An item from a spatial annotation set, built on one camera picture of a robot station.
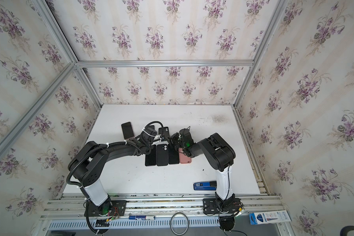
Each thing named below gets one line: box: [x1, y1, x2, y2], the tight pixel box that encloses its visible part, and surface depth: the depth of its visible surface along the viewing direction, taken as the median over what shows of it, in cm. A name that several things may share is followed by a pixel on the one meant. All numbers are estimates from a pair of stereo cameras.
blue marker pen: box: [128, 215, 156, 221], surface depth 71 cm
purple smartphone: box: [168, 143, 180, 165], surface depth 92 cm
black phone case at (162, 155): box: [156, 144, 169, 167], surface depth 93 cm
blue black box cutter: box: [193, 180, 217, 191], surface depth 80 cm
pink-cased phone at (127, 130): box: [120, 121, 135, 140], surface depth 106 cm
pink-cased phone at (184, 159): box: [178, 147, 192, 164], surface depth 92 cm
